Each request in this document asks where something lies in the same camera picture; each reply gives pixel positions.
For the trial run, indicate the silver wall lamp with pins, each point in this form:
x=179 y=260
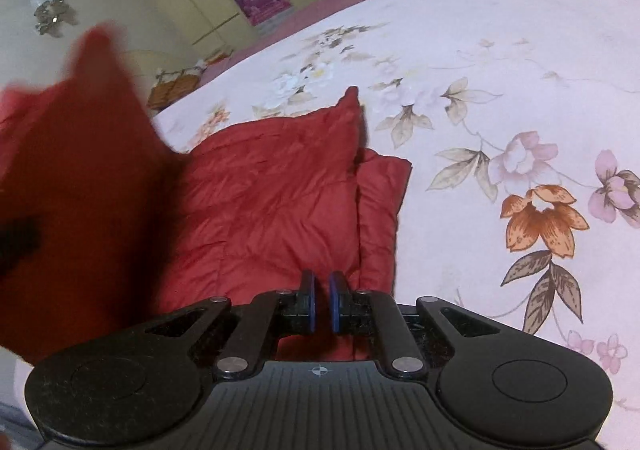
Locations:
x=52 y=12

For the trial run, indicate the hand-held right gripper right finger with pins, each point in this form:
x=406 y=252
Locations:
x=339 y=302

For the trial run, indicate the striped brown pillow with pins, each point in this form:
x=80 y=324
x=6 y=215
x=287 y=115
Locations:
x=172 y=84

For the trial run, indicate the red down jacket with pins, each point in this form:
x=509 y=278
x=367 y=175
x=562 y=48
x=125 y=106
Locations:
x=240 y=210

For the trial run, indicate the floral pink bed sheet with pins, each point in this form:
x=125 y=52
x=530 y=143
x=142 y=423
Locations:
x=475 y=79

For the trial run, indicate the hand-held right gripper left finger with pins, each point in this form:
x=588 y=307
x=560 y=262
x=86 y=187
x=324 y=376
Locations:
x=306 y=302

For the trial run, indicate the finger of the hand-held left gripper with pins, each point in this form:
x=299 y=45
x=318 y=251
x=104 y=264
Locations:
x=20 y=242

